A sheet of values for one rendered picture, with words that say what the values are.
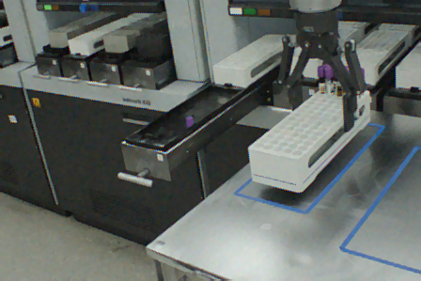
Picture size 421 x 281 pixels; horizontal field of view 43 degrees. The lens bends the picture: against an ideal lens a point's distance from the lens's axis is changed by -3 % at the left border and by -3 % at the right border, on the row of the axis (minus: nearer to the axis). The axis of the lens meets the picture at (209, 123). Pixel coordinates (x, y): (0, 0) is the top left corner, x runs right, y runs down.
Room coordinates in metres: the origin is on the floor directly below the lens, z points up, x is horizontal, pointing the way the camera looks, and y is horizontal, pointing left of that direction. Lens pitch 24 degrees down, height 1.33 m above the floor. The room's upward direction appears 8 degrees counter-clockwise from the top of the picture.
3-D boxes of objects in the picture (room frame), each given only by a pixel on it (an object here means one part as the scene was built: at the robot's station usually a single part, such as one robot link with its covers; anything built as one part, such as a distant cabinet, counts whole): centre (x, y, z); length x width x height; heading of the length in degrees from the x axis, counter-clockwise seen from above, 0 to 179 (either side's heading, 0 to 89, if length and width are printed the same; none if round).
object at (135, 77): (1.92, 0.00, 0.78); 0.73 x 0.14 x 0.09; 141
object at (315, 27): (0.94, -0.21, 1.05); 0.08 x 0.07 x 0.09; 49
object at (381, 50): (1.38, -0.47, 0.83); 0.30 x 0.10 x 0.06; 141
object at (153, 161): (1.34, -0.05, 0.78); 0.73 x 0.14 x 0.09; 141
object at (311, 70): (1.47, -0.35, 0.83); 0.30 x 0.10 x 0.06; 141
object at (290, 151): (0.91, -0.19, 0.87); 0.30 x 0.10 x 0.06; 139
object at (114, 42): (1.83, 0.27, 0.85); 0.12 x 0.02 x 0.06; 52
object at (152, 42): (1.74, 0.15, 0.85); 0.12 x 0.02 x 0.06; 52
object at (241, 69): (1.48, -0.16, 0.83); 0.30 x 0.10 x 0.06; 141
